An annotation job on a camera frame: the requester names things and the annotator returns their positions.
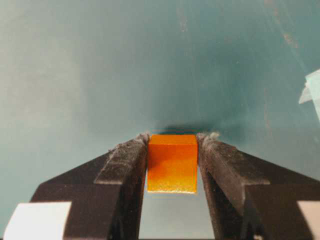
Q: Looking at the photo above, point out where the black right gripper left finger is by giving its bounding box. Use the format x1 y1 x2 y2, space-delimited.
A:
0 132 151 240

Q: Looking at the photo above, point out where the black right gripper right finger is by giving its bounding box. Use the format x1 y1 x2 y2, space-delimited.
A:
196 132 320 240

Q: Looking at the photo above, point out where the orange cube block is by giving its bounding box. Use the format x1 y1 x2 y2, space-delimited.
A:
147 134 198 194

